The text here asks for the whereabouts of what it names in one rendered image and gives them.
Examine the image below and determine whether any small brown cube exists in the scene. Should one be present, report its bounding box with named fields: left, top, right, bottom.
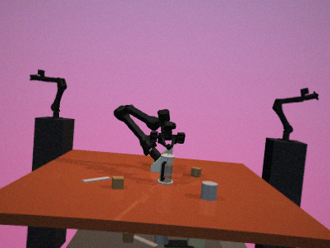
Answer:
left=122, top=232, right=135, bottom=243
left=190, top=167, right=202, bottom=177
left=112, top=176, right=124, bottom=189

